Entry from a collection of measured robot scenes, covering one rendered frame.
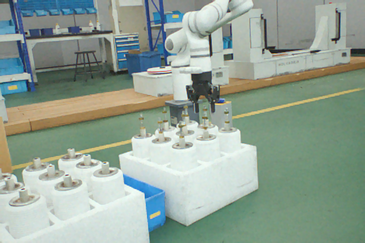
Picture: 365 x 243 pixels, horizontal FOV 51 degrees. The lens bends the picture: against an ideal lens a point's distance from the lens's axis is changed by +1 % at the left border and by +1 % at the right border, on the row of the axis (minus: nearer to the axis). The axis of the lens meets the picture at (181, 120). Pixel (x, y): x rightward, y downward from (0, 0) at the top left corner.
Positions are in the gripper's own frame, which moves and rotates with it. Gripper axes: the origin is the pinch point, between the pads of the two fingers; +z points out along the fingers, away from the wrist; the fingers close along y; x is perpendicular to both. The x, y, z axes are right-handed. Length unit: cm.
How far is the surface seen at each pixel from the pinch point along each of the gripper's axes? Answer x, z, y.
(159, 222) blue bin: 25.0, 34.0, 3.5
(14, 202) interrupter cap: 68, 10, 11
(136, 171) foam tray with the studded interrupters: 16.1, 22.3, 22.4
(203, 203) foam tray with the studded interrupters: 12.2, 30.5, -5.8
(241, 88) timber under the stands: -221, 32, 117
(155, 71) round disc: -152, 6, 168
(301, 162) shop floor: -54, 36, -14
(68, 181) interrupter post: 54, 9, 8
